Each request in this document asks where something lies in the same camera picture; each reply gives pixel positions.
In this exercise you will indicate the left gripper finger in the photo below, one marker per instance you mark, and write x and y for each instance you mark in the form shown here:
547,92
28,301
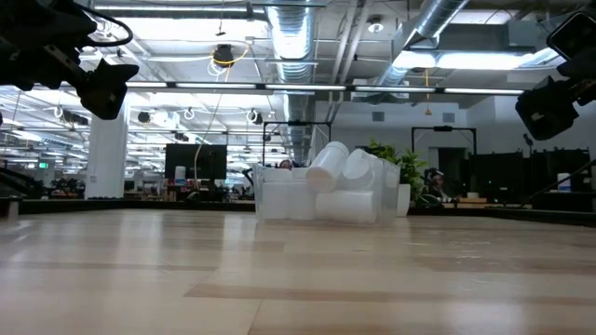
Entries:
104,93

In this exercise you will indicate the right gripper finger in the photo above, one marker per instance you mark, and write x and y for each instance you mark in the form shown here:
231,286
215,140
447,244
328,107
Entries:
549,109
575,35

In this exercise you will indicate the clear plastic basket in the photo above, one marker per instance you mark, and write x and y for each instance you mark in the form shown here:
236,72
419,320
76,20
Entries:
257,191

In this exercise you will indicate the white building column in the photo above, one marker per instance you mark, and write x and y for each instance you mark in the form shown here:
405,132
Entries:
107,153

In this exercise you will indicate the white wipes canister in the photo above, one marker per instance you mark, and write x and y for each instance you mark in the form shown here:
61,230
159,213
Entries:
564,182

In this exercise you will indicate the dark cabinets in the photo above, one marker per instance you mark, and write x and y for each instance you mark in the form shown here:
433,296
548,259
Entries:
493,177

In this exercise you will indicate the black monitor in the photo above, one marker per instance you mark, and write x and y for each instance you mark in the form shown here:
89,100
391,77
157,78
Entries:
195,160

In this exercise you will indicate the person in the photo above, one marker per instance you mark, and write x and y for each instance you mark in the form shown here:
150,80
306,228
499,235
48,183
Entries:
435,179
285,164

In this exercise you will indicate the green plant in white pot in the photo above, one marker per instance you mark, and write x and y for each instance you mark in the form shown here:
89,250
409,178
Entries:
410,163

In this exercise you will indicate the long linear ceiling light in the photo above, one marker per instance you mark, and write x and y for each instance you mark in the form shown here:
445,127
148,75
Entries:
302,87

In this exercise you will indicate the black background rig frame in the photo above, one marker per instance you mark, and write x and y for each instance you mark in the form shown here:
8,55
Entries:
442,128

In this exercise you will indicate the silver ribbed air duct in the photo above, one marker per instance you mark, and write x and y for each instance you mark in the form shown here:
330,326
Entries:
292,42
433,18

